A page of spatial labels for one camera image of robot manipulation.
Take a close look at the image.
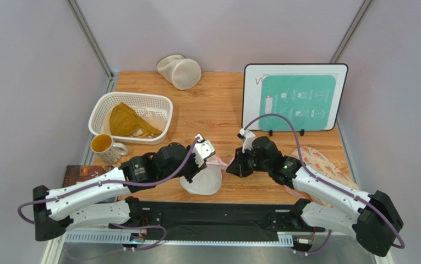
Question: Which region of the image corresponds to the white mesh laundry bag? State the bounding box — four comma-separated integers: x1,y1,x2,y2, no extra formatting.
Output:
179,156,228,195

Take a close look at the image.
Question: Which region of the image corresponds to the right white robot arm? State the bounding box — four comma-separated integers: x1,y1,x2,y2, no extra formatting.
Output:
226,132,404,257

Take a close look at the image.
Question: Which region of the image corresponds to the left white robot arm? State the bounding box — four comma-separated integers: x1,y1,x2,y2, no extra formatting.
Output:
32,141,215,241

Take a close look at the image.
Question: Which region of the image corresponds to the beige mesh laundry bag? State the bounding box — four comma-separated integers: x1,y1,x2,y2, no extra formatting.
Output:
156,54,202,90

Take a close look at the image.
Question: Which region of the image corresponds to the white plastic basket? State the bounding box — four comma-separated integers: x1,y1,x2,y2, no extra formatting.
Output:
89,92,173,145

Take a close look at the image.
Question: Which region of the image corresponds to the floral pink cloth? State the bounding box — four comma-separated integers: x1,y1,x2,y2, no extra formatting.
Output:
284,146,360,208

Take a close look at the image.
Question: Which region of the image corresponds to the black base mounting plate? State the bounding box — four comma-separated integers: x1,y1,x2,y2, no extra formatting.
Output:
128,198,325,234

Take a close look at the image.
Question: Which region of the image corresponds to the mustard yellow cloth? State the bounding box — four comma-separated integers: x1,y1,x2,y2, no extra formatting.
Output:
109,102,162,139

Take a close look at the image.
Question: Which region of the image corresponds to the patterned ceramic mug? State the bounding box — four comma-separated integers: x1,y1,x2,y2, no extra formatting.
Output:
90,134,128,164

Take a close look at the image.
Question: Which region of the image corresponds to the whiteboard with teal sheet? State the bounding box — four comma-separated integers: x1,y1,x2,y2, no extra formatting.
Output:
242,63,348,132

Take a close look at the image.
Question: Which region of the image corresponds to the dark brown book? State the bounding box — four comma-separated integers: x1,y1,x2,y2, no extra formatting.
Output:
62,165,114,188

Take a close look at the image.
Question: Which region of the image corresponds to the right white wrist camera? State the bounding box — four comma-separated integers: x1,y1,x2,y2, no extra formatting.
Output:
237,128,256,153

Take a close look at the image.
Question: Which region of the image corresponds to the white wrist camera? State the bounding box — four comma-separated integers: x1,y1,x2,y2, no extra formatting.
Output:
237,128,256,153
192,134,216,168

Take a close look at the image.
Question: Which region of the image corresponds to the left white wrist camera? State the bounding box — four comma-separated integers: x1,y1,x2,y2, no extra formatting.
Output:
192,134,216,168

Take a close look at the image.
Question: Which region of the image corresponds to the aluminium slotted rail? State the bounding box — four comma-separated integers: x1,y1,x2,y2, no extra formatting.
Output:
61,225,294,248

